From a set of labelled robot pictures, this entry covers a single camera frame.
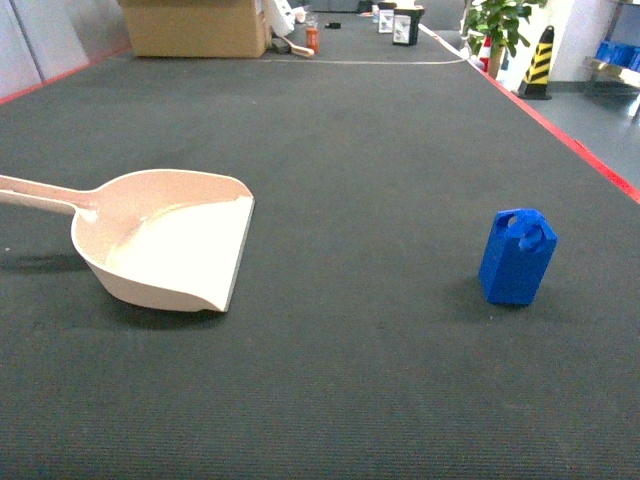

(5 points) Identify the beige plastic dustpan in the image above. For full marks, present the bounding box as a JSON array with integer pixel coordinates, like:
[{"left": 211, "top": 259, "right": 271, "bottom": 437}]
[{"left": 1, "top": 169, "right": 255, "bottom": 312}]

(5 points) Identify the blue plastic block part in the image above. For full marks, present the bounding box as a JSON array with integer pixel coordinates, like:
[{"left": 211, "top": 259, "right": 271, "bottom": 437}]
[{"left": 479, "top": 209, "right": 558, "bottom": 305}]

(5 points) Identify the steel shelf rack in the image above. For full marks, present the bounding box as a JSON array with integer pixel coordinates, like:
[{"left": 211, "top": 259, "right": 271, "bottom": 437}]
[{"left": 583, "top": 1, "right": 639, "bottom": 96}]

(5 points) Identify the black box with label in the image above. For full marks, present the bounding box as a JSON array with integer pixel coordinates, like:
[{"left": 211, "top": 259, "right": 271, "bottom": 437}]
[{"left": 392, "top": 6, "right": 424, "bottom": 46}]

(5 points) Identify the red white traffic cone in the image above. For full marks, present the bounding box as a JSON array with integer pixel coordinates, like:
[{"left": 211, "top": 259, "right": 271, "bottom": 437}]
[{"left": 478, "top": 35, "right": 492, "bottom": 73}]

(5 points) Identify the yellow black traffic cone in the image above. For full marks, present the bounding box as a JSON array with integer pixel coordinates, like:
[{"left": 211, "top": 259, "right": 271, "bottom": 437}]
[{"left": 515, "top": 25, "right": 555, "bottom": 100}]

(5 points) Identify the cardboard box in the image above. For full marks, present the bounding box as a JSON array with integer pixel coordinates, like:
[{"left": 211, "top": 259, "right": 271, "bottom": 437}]
[{"left": 119, "top": 0, "right": 271, "bottom": 58}]

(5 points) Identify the potted green plant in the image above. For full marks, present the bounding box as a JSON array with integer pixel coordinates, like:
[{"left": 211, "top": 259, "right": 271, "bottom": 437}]
[{"left": 462, "top": 0, "right": 548, "bottom": 79}]

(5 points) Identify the wooden handled brush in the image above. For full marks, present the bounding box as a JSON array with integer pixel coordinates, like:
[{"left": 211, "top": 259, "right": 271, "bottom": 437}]
[{"left": 271, "top": 33, "right": 315, "bottom": 59}]

